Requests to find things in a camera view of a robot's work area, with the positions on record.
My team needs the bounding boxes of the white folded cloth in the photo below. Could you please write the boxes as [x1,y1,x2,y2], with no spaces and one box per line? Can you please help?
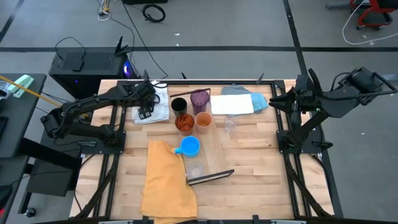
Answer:
[210,93,255,116]

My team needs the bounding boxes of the grey cloth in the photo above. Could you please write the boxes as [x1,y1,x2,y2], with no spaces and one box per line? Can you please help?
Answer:
[221,84,251,96]

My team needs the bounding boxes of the coiled black cable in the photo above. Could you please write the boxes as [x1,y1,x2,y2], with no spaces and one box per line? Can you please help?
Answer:
[142,3,167,23]

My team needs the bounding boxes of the light blue plastic mug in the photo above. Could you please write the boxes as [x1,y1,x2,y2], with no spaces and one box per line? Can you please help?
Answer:
[174,136,201,159]

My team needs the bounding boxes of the white floor cable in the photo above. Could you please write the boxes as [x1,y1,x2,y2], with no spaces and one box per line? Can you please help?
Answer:
[341,0,398,46]

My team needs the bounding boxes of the light blue cloth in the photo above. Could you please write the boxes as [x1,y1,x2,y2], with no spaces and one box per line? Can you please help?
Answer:
[250,92,269,113]

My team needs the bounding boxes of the black plastic cup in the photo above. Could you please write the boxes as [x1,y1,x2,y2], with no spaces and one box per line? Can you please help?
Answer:
[170,97,188,118]

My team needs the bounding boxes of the red chair base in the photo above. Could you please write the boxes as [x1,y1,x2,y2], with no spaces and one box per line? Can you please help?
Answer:
[349,0,394,31]

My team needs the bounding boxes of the mint green stapler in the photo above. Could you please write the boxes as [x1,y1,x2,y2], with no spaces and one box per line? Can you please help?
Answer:
[6,74,35,99]

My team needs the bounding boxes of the black aluminium table frame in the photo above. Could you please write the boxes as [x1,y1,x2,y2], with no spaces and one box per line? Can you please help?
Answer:
[70,79,345,224]

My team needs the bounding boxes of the orange translucent faceted tumbler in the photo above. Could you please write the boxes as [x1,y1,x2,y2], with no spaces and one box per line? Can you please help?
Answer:
[174,113,195,137]

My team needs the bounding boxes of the yellow hanging cable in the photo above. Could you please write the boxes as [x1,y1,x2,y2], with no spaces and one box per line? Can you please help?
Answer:
[0,75,63,108]

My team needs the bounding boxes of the black floor box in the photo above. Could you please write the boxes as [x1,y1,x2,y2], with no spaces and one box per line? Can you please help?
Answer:
[123,0,169,5]

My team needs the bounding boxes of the small black hub box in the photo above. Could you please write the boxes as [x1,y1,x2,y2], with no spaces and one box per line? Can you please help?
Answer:
[71,58,85,73]

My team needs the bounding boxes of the black desk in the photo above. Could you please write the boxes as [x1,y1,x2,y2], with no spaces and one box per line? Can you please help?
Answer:
[0,73,47,159]

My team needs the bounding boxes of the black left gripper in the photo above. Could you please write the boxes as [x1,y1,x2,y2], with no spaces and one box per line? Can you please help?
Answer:
[123,81,156,121]

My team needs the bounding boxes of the purple translucent faceted tumbler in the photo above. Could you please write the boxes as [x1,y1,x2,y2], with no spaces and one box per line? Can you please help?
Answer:
[190,89,211,116]

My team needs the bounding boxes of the white checked dish towel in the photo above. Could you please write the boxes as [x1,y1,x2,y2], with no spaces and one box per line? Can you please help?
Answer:
[131,83,171,125]

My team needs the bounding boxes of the black computer tower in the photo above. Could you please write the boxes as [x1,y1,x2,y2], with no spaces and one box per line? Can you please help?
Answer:
[49,36,134,101]

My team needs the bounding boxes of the yellow waffle cloth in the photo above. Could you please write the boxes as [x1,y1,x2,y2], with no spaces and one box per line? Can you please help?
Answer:
[139,139,199,224]

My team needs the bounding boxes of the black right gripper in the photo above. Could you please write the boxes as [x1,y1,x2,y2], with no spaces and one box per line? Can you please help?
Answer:
[269,74,324,113]

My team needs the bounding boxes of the white and yellow cable bundle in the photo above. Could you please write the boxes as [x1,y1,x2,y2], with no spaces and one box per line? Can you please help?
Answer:
[96,0,113,22]

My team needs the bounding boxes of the grey metal foot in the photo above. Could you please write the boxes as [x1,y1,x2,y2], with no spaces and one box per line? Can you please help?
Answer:
[325,1,352,9]

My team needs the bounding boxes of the peach plastic cup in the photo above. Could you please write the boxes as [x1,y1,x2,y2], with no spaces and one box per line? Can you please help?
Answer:
[195,111,213,135]

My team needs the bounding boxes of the black floor panel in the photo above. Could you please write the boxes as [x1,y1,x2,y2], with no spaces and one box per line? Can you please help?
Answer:
[26,120,91,197]

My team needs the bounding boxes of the clear plastic footed mug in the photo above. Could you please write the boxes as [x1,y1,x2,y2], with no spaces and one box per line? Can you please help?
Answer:
[223,114,240,134]
[186,161,205,180]

